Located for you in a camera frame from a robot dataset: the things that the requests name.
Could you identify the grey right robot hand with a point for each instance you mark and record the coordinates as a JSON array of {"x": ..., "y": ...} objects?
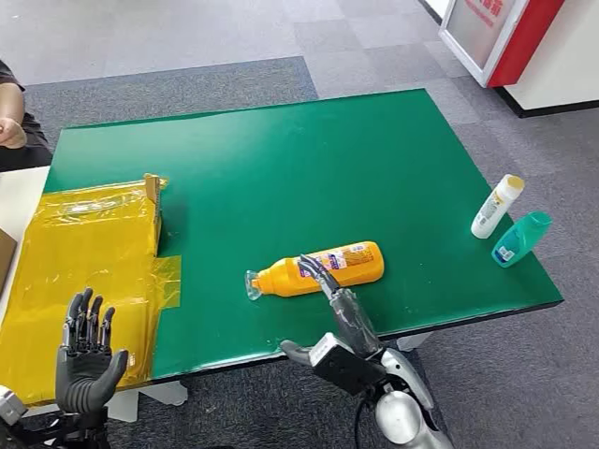
[{"x": 353, "y": 322}]

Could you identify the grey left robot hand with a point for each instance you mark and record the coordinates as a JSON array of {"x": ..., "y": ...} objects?
[{"x": 84, "y": 378}]

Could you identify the orange bottle with clear cap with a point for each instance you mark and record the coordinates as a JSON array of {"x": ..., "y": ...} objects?
[{"x": 360, "y": 263}]

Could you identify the person's forearm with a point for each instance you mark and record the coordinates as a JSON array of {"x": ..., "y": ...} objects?
[{"x": 10, "y": 102}]

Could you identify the white bottle with yellow cap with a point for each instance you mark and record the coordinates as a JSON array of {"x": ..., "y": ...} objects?
[{"x": 491, "y": 211}]

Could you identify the teal translucent bottle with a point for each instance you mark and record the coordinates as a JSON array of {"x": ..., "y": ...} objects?
[{"x": 519, "y": 238}]

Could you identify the white table foot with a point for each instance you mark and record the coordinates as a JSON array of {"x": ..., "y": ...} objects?
[
  {"x": 414, "y": 342},
  {"x": 159, "y": 395}
]

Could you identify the yellow taped cardboard box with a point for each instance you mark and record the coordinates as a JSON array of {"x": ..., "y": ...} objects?
[{"x": 84, "y": 260}]

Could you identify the brown cardboard piece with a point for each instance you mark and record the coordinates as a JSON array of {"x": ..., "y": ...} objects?
[{"x": 5, "y": 260}]

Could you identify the green table mat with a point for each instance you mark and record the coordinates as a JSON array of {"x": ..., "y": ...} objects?
[{"x": 304, "y": 173}]

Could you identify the white side table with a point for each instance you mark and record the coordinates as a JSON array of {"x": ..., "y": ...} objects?
[{"x": 19, "y": 198}]

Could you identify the person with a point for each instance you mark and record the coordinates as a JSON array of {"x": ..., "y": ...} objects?
[{"x": 32, "y": 142}]

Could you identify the person's hand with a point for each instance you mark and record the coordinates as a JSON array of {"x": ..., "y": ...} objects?
[{"x": 11, "y": 133}]

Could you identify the red and white sign stand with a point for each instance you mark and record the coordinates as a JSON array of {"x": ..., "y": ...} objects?
[{"x": 482, "y": 31}]

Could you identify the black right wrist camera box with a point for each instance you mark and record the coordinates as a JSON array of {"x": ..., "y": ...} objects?
[{"x": 341, "y": 372}]

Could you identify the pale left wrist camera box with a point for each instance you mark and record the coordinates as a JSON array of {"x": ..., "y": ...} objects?
[{"x": 10, "y": 406}]

